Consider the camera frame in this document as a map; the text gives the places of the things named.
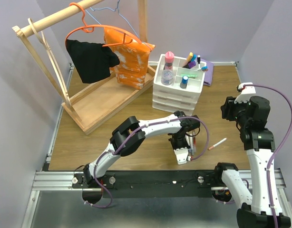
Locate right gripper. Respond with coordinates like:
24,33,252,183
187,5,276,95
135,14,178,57
220,95,251,127

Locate red orange pen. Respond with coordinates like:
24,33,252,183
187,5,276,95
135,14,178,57
193,130,196,153

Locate salmon cap marker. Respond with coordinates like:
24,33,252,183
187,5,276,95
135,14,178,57
208,138,227,151

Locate blue grey stamp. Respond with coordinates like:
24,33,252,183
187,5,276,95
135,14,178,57
180,75,189,89

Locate green highlighter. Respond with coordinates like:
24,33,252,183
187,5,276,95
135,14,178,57
181,74,198,78

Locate black purple highlighter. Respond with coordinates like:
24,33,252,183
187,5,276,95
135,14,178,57
183,61,196,69

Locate black tip white pen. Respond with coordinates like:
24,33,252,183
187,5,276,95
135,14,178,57
197,55,201,68

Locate black blue highlighter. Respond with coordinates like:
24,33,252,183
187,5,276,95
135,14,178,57
190,54,197,62

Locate paper clip jar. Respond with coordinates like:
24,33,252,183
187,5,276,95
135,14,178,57
161,69,174,86

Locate orange pink highlighter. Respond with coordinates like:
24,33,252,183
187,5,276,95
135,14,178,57
183,52,194,67

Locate pink capped tube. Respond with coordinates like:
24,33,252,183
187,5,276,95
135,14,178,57
163,51,174,71

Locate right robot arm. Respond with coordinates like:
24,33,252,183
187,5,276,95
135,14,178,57
212,96,292,228

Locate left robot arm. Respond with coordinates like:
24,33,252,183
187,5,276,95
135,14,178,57
83,111,201,188

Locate purple cloth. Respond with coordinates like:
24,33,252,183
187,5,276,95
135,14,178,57
203,59,214,86

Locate white drawer organizer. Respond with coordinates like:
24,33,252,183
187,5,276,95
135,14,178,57
152,54,206,115

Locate orange bleached shorts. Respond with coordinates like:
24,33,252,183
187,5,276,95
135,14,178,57
104,28,156,90

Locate wooden clothes rack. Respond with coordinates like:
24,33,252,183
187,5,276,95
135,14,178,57
12,0,156,135

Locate black garment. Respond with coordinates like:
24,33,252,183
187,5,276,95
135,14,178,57
66,39,120,84

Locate wooden hanger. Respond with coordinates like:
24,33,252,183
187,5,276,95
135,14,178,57
28,18,71,105

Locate orange plastic hanger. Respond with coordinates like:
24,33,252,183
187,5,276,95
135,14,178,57
64,1,143,52

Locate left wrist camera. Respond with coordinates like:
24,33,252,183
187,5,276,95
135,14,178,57
174,147,192,165

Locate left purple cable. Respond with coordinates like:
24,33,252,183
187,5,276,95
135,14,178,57
92,116,210,208

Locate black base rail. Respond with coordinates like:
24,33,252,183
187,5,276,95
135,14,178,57
72,170,232,199

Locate blue wire hanger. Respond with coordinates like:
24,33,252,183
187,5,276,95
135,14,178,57
85,0,151,49

